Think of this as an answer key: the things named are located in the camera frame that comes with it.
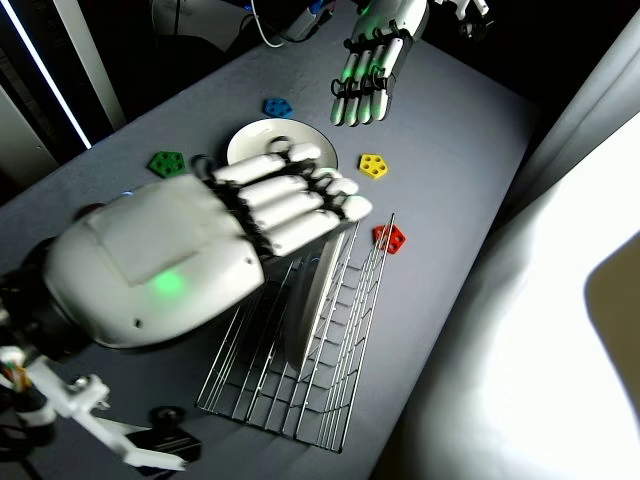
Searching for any white metal post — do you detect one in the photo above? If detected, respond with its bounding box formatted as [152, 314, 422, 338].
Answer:
[52, 0, 127, 130]

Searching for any grey table cloth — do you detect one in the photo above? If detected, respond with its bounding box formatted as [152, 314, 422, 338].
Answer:
[0, 0, 546, 480]

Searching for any white cable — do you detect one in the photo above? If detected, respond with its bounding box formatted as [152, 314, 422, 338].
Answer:
[249, 0, 286, 50]

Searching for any white LED light bar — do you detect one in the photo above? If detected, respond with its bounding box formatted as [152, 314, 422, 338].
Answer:
[0, 0, 94, 150]

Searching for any blue pentagon block with holes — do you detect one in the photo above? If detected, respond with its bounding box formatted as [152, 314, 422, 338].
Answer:
[263, 97, 296, 120]

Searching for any beige rounded panel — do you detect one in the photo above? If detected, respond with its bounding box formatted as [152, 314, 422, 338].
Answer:
[584, 234, 640, 419]

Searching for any white backdrop sheet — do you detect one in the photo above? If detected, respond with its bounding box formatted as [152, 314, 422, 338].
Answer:
[369, 4, 640, 480]

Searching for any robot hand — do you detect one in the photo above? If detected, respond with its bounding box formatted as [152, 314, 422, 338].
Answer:
[328, 0, 430, 127]
[42, 139, 374, 351]

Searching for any wire dish rack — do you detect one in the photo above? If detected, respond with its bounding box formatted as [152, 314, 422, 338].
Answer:
[195, 213, 396, 454]

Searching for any yellow pentagon block with holes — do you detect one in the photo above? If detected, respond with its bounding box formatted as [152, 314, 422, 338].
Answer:
[358, 153, 390, 180]

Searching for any green pentagon block with holes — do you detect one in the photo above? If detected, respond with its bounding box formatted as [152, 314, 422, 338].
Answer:
[147, 150, 187, 179]

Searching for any white plate with leaf print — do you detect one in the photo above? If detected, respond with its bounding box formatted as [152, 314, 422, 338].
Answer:
[282, 230, 351, 372]
[226, 118, 340, 174]

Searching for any red pentagon block with holes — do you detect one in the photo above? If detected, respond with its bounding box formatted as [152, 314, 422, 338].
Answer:
[372, 223, 407, 256]

